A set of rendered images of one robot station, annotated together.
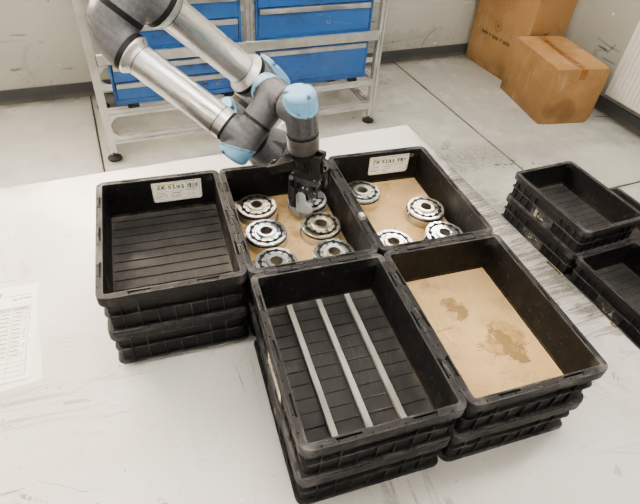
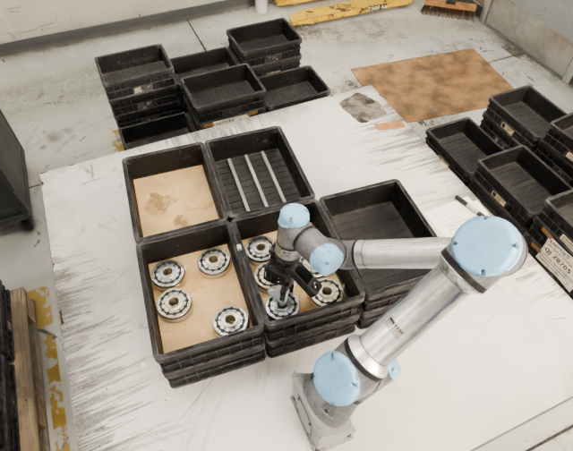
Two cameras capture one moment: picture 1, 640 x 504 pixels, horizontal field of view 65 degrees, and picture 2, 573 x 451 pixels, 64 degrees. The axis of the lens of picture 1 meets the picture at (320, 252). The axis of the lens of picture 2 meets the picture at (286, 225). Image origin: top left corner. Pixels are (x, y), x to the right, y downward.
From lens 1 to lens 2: 1.82 m
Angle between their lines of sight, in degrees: 86
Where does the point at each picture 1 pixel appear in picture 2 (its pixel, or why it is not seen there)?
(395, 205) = (198, 320)
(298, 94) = (295, 207)
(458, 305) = (178, 225)
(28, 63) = not seen: outside the picture
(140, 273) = (394, 235)
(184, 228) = (380, 277)
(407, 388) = (225, 178)
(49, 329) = not seen: hidden behind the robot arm
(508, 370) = (166, 188)
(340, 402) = (260, 171)
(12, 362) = (448, 220)
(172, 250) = not seen: hidden behind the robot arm
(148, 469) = (349, 179)
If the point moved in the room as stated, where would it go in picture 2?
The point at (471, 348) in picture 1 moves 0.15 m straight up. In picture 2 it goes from (182, 199) to (174, 168)
